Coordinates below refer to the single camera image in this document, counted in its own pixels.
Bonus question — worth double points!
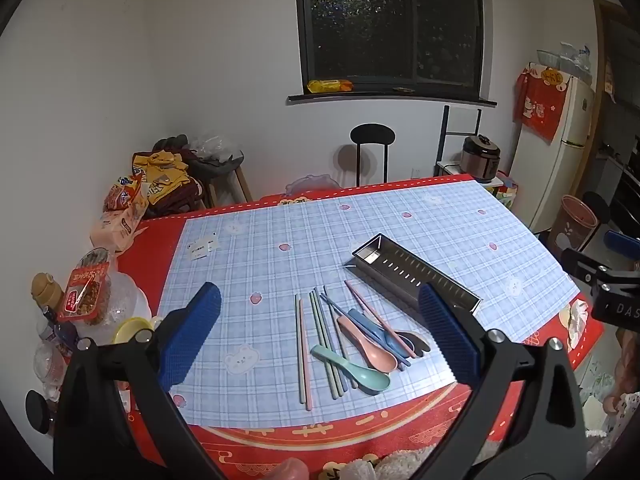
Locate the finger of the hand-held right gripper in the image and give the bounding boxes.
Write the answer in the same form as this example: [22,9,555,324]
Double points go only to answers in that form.
[560,247,608,291]
[603,230,640,261]

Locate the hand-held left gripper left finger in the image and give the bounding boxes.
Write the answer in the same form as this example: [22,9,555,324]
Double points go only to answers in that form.
[52,281,226,480]

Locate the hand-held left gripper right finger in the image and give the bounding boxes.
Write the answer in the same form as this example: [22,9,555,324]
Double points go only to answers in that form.
[412,282,588,480]

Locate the pink spoon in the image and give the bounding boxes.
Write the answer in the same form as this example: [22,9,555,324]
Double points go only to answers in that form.
[336,315,398,373]

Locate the blue spoon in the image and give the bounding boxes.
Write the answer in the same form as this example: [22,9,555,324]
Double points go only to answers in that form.
[347,308,416,356]

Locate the stainless steel utensil tray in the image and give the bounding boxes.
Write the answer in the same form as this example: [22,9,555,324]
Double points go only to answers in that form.
[343,232,483,317]

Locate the pink chopstick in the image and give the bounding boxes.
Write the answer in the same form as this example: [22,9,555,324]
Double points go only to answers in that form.
[344,279,418,361]
[300,299,313,411]

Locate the teal spoon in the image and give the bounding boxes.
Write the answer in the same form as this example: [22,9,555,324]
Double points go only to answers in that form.
[310,344,392,393]

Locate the green chopstick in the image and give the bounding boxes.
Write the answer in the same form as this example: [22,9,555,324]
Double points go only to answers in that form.
[296,294,305,405]

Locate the person's right forearm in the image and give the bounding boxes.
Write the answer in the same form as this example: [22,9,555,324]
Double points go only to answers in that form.
[614,332,640,396]

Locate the yellow printed mug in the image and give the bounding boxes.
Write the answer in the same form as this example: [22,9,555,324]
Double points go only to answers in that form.
[112,316,153,346]

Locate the clear plastic container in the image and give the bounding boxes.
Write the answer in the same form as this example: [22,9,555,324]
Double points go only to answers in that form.
[75,270,153,346]

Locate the white refrigerator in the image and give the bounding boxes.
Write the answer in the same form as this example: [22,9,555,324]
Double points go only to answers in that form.
[510,67,596,233]

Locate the colourful box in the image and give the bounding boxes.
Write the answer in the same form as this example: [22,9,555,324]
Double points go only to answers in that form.
[500,175,521,211]

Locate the blue plaid table mat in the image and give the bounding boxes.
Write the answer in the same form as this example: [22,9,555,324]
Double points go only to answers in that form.
[159,175,593,431]

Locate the dark blue bottle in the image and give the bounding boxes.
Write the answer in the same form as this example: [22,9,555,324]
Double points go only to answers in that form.
[42,305,78,356]

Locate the white fluffy cloth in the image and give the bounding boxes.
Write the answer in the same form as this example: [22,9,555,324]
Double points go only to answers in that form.
[347,452,433,480]

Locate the brown rice cooker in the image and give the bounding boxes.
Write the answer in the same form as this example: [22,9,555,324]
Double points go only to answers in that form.
[460,134,502,183]

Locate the clear plastic bottle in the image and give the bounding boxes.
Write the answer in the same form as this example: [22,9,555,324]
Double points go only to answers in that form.
[32,340,68,401]

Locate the brown cap bottle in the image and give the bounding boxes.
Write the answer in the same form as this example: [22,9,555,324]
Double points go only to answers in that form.
[31,272,66,321]

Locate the orange snack bag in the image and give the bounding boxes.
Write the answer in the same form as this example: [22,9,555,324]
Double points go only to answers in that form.
[103,174,151,211]

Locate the wooden stool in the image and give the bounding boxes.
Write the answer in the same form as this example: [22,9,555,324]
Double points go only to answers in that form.
[190,152,253,208]

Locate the red printed cloth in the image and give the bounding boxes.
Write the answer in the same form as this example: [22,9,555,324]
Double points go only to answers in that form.
[514,62,571,143]

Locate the yellow and maroon clothes pile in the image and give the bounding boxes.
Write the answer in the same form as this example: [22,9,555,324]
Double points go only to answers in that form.
[131,150,206,218]

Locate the person's knee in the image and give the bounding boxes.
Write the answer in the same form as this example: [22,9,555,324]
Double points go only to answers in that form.
[272,457,309,480]

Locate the black round object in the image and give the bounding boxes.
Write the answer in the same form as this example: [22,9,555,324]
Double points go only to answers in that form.
[25,390,56,436]

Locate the clear plastic bags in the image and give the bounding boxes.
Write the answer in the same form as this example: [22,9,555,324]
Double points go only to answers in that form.
[189,132,246,166]

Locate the clear plastic cover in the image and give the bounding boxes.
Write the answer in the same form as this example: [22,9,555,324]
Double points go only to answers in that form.
[286,173,336,196]

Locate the dark cloth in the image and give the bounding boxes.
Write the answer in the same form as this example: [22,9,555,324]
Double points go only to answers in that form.
[152,134,191,153]

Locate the bowls and plastic bags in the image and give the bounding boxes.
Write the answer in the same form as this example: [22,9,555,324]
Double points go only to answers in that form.
[536,42,593,81]

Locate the black metal rack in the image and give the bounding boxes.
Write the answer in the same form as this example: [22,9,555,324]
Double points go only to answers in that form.
[436,105,483,177]

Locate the black round stool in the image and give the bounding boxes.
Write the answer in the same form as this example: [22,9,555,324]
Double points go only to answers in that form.
[350,123,397,187]

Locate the black windowsill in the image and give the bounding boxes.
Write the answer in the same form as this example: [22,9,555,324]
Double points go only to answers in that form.
[286,91,498,108]

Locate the yellow packet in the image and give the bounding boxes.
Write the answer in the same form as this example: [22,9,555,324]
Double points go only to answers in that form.
[306,79,354,94]

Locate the dark window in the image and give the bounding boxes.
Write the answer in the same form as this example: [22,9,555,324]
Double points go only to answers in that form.
[294,0,485,102]

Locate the wooden door frame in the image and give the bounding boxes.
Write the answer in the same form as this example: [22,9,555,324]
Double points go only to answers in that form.
[582,0,640,196]

